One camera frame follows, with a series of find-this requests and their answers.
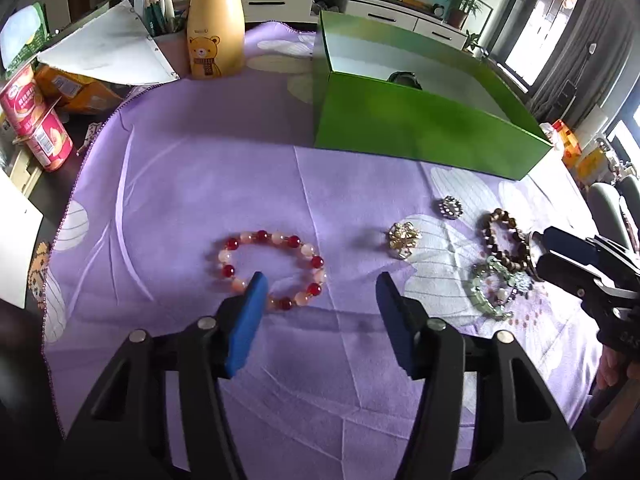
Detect green jade charm bracelet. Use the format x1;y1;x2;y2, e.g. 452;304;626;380
467;254;535;322

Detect red pink bead bracelet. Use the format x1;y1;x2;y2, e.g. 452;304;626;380
217;228;328;312

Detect gold white flower brooch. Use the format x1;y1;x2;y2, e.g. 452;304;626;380
387;221;421;260

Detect brown wooden bead bracelet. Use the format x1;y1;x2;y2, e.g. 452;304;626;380
480;207;533;276

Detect right human hand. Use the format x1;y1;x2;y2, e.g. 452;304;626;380
596;347;637;390

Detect grey chair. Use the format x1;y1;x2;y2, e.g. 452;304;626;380
586;176;639;254

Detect orange yellow bag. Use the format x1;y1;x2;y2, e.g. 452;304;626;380
552;119;608;186

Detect purple floral tablecloth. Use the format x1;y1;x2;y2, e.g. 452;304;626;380
44;23;597;479

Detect grey curtain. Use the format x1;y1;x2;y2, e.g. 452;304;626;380
527;0;636;128

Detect green cardboard box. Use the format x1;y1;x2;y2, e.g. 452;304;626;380
312;12;552;180

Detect small potted plant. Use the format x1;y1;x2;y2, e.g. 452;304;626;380
462;32;489;60

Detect black wrist watch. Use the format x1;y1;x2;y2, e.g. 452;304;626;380
387;70;422;90

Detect white paper at edge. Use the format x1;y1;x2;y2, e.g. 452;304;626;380
0;171;42;309

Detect potted green plant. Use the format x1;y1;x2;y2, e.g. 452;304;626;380
446;0;484;29

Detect orange snack package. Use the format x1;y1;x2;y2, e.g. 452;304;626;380
35;64;122;115

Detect yellow bear bottle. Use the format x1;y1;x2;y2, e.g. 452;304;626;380
186;0;245;79

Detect white paper sheet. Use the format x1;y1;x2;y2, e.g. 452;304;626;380
36;0;179;87

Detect white TV cabinet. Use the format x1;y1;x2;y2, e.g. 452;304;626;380
242;0;466;50

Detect pens in holder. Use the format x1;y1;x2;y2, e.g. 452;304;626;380
141;0;186;37

